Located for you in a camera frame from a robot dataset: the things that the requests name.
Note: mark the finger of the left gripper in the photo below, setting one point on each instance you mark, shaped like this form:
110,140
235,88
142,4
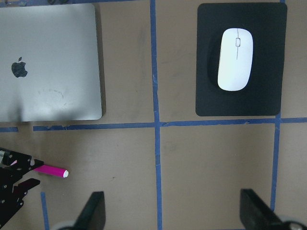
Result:
22,189
23,163

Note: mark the pink marker pen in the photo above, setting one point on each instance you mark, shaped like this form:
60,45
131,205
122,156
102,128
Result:
54,171

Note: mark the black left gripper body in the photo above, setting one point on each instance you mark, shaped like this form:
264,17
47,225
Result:
9,201

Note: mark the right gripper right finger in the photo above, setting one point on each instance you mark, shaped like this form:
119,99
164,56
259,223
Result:
256,215

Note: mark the silver closed laptop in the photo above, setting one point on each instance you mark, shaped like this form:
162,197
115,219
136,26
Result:
49,64

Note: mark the black mousepad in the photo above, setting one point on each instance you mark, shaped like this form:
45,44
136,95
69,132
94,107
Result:
266,21

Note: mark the white computer mouse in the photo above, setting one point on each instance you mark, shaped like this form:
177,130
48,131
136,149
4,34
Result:
235,59

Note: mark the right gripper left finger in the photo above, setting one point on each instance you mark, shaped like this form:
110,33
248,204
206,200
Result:
93,215

